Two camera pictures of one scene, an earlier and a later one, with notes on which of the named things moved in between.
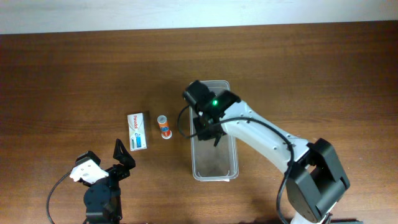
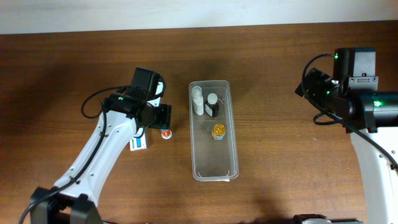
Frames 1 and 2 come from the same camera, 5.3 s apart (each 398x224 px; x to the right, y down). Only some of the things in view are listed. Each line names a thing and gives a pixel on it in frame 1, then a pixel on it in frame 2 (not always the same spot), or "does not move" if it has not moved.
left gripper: (112, 171) to (165, 116)
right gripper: (206, 131) to (306, 83)
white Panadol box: (137, 131) does not move
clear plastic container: (211, 162) does not move
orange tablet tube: (163, 124) does not move
